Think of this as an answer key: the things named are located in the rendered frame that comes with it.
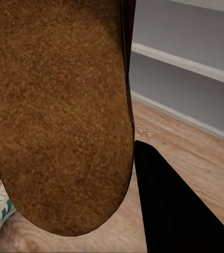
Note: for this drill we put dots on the sandal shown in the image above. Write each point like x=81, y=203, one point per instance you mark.
x=67, y=130

